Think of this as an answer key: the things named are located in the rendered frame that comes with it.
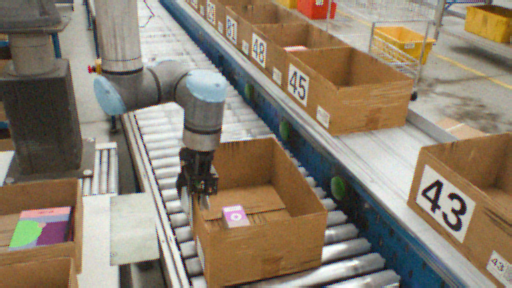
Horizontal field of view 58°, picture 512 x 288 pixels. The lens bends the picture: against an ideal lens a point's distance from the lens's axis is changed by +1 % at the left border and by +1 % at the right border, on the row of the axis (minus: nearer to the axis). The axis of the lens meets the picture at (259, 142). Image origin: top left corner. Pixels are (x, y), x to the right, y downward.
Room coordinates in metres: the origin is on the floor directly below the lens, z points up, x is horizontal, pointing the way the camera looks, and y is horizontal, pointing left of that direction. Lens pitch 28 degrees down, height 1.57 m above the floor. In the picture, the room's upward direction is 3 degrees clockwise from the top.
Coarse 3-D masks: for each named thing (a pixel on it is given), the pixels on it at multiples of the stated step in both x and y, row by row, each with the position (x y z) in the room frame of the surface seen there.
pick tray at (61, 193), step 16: (0, 192) 1.01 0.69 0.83; (16, 192) 1.03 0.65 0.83; (32, 192) 1.04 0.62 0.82; (48, 192) 1.05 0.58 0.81; (64, 192) 1.06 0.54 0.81; (80, 192) 1.05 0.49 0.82; (0, 208) 1.01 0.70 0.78; (16, 208) 1.02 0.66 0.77; (32, 208) 1.03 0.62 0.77; (80, 208) 0.98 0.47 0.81; (0, 224) 0.97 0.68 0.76; (16, 224) 0.97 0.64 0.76; (80, 224) 0.93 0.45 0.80; (0, 240) 0.91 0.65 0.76; (80, 240) 0.89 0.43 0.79; (0, 256) 0.76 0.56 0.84; (16, 256) 0.77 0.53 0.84; (32, 256) 0.78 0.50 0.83; (48, 256) 0.79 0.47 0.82; (80, 256) 0.84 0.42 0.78; (80, 272) 0.81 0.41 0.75
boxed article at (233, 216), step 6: (222, 210) 1.03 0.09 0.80; (228, 210) 1.02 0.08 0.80; (234, 210) 1.02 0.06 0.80; (240, 210) 1.03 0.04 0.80; (222, 216) 1.03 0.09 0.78; (228, 216) 1.00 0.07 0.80; (234, 216) 1.00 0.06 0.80; (240, 216) 1.00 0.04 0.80; (228, 222) 0.97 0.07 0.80; (234, 222) 0.97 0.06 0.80; (240, 222) 0.97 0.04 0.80; (246, 222) 0.97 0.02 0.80
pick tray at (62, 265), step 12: (12, 264) 0.73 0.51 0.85; (24, 264) 0.74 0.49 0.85; (36, 264) 0.74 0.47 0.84; (48, 264) 0.75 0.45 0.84; (60, 264) 0.76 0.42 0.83; (72, 264) 0.74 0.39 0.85; (0, 276) 0.72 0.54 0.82; (12, 276) 0.73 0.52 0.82; (24, 276) 0.74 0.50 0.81; (36, 276) 0.74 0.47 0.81; (48, 276) 0.75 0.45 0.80; (60, 276) 0.76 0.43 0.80; (72, 276) 0.72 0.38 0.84
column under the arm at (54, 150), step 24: (48, 72) 1.28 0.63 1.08; (24, 96) 1.22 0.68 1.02; (48, 96) 1.24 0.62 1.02; (72, 96) 1.35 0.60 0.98; (24, 120) 1.22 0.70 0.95; (48, 120) 1.24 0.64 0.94; (72, 120) 1.27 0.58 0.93; (24, 144) 1.21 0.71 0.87; (48, 144) 1.23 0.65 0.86; (72, 144) 1.25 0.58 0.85; (24, 168) 1.21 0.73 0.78; (48, 168) 1.23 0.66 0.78; (72, 168) 1.25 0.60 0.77
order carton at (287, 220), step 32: (224, 160) 1.19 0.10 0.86; (256, 160) 1.23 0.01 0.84; (288, 160) 1.12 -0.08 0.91; (224, 192) 1.17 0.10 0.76; (256, 192) 1.18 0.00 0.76; (288, 192) 1.10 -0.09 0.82; (256, 224) 0.82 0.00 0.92; (288, 224) 0.84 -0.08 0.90; (320, 224) 0.87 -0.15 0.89; (224, 256) 0.80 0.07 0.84; (256, 256) 0.82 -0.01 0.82; (288, 256) 0.85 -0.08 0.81; (320, 256) 0.88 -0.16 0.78
